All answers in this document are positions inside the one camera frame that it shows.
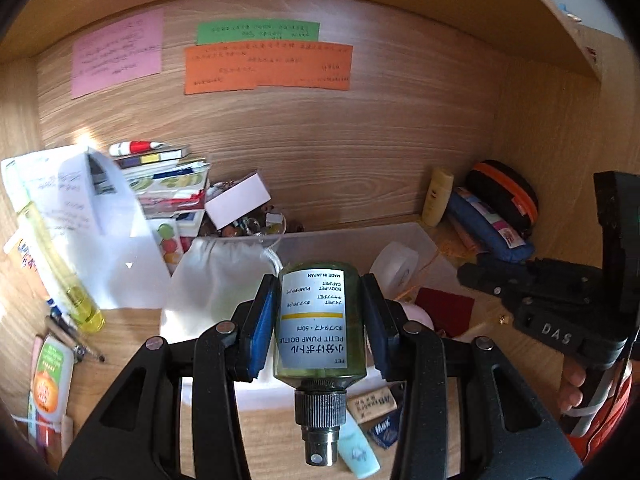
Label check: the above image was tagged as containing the silver pen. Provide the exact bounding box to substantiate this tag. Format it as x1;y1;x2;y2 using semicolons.
47;317;107;364

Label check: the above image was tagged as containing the white drawstring bag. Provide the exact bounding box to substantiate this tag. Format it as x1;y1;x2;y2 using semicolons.
167;236;285;326

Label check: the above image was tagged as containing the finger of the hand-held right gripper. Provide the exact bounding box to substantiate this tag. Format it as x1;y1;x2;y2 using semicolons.
475;254;603;286
457;262;596;311

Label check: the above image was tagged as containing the green paper note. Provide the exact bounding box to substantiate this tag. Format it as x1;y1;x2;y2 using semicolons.
196;21;321;46

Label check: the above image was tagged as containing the black case with orange zipper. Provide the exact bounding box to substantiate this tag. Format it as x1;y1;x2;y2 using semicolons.
465;160;540;241

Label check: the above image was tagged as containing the orange paper note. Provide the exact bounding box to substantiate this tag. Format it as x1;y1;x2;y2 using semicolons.
183;42;353;96

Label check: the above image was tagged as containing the white tape roll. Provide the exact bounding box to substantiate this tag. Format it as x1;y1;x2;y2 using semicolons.
370;241;420;301

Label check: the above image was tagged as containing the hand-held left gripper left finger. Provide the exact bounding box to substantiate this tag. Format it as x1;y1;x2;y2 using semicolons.
57;272;282;480

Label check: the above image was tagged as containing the blue pouch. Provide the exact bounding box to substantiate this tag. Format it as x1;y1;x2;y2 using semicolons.
445;187;536;263

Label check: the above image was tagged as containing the white card box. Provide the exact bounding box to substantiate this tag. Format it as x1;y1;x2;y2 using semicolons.
205;172;272;231

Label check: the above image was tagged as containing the green pump bottle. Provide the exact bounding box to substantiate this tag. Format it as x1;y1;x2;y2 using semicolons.
272;260;371;468

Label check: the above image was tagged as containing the clear plastic storage box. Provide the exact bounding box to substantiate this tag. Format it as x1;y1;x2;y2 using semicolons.
160;222;501;480

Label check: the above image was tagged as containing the light blue tube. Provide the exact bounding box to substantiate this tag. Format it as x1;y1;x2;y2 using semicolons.
337;412;381;478

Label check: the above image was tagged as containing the large white paper sheet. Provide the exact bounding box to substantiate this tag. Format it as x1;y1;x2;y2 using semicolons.
0;145;171;311

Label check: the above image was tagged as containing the wooden stamp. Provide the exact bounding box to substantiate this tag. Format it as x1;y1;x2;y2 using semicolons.
346;385;398;423

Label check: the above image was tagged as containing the green orange wipes packet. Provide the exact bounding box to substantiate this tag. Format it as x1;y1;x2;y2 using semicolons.
30;335;76;423

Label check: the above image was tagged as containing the wooden desktop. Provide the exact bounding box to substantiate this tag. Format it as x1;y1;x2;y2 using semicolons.
0;210;601;480

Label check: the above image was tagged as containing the stack of sticker sheets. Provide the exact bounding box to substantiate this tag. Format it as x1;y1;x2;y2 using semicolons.
120;160;211;221

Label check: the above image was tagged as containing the fruit sticker sheet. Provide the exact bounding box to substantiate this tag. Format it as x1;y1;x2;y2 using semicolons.
155;217;183;273

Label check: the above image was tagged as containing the tall clear yellow liquid bottle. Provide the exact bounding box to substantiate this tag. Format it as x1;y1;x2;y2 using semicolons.
15;160;107;334

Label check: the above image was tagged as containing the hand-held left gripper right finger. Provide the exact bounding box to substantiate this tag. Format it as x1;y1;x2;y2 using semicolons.
361;272;583;480

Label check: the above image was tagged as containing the dark red card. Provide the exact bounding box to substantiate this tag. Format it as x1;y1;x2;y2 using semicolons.
415;287;476;338

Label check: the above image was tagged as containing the red white marker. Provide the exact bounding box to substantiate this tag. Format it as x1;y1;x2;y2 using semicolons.
109;140;163;157

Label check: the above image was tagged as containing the small yellow bottle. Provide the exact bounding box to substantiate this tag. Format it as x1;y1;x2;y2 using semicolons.
421;167;455;227

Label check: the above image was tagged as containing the bowl of beads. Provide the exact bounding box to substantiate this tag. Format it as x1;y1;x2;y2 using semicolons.
210;205;288;241

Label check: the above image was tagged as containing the person's right hand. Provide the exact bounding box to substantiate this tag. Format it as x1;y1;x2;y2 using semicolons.
557;360;588;411

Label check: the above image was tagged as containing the book with coloured block spine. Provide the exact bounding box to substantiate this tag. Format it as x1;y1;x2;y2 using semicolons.
114;147;192;169

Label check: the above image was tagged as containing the dark blue tag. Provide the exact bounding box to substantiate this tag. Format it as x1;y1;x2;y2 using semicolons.
362;407;403;448

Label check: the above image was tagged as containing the pink paper note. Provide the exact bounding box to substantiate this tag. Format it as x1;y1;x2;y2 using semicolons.
70;7;166;100

